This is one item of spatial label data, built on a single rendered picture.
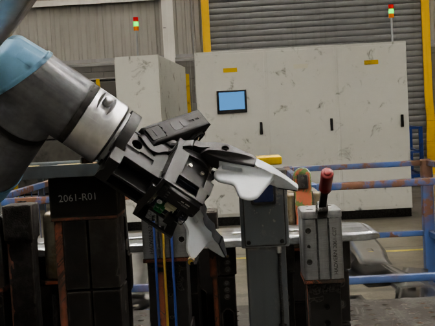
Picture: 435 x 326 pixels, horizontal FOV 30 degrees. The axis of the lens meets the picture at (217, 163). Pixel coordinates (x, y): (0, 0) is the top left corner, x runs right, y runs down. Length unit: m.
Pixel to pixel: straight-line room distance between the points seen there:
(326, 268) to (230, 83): 7.98
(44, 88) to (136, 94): 8.48
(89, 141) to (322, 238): 0.58
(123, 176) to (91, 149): 0.04
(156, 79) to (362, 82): 2.34
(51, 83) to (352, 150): 8.58
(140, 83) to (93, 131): 8.47
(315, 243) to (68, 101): 0.61
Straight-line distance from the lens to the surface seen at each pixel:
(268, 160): 1.18
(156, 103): 9.30
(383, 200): 9.48
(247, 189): 0.88
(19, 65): 0.87
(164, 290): 1.36
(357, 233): 1.48
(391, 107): 9.45
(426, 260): 4.53
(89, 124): 0.87
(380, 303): 2.26
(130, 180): 0.88
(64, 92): 0.87
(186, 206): 0.88
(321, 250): 1.36
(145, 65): 9.34
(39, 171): 1.17
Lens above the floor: 1.22
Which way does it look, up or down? 3 degrees down
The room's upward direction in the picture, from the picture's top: 3 degrees counter-clockwise
